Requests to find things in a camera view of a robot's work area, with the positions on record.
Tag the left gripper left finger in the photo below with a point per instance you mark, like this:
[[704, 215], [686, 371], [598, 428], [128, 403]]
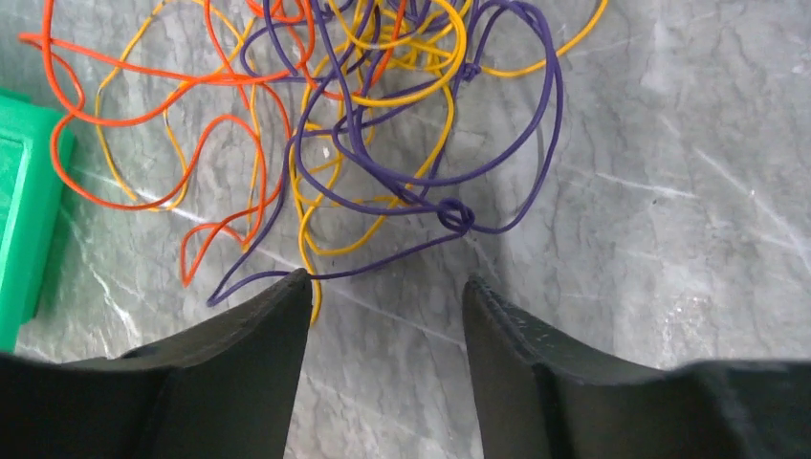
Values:
[[224, 388]]

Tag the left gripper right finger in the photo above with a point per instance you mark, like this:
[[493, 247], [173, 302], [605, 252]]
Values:
[[539, 393]]

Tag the green plastic bin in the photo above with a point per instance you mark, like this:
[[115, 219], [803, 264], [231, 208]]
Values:
[[30, 196]]

